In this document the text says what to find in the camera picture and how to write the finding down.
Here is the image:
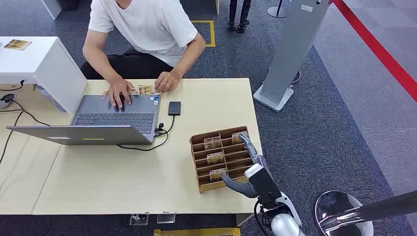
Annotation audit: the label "person's right hand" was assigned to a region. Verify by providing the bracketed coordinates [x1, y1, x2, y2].
[102, 77, 136, 109]

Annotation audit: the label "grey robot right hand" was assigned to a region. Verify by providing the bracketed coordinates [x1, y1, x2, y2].
[221, 133, 272, 199]

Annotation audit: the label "person's left hand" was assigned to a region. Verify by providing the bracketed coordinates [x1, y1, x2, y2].
[154, 71, 181, 94]

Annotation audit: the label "black card reader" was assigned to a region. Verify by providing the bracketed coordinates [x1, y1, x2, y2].
[168, 101, 182, 116]

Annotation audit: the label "brown cardboard card holder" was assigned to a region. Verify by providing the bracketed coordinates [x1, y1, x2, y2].
[190, 126, 261, 193]

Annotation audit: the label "person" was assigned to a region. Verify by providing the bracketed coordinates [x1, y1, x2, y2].
[80, 0, 207, 81]

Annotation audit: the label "grey laptop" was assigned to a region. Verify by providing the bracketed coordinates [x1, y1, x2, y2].
[6, 94, 162, 146]

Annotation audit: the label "white cabinet box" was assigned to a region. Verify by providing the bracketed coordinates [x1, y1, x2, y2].
[0, 36, 89, 115]

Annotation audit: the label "gold patterned mat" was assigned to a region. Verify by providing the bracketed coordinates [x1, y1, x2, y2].
[153, 228, 241, 236]

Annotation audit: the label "black humanoid robot legs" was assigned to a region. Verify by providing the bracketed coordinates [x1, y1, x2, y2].
[227, 0, 252, 34]

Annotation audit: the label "white panel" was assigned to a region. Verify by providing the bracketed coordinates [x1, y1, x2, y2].
[40, 0, 62, 20]

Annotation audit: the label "round grey puck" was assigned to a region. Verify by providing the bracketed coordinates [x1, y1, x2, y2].
[0, 93, 16, 110]

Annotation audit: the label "stanchion with flat grey base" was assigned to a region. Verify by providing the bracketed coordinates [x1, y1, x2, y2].
[267, 0, 289, 19]

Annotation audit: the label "grey kiosk stand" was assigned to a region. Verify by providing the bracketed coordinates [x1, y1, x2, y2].
[253, 0, 333, 113]

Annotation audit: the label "red barrier belt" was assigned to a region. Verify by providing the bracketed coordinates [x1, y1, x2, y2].
[332, 0, 417, 102]

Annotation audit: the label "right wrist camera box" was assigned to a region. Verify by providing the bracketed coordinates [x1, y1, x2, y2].
[244, 164, 283, 205]

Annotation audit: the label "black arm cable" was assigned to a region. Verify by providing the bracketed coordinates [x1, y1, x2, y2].
[253, 200, 271, 236]

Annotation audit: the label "metal table bracket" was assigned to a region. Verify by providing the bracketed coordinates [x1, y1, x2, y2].
[156, 213, 176, 224]
[129, 214, 149, 226]

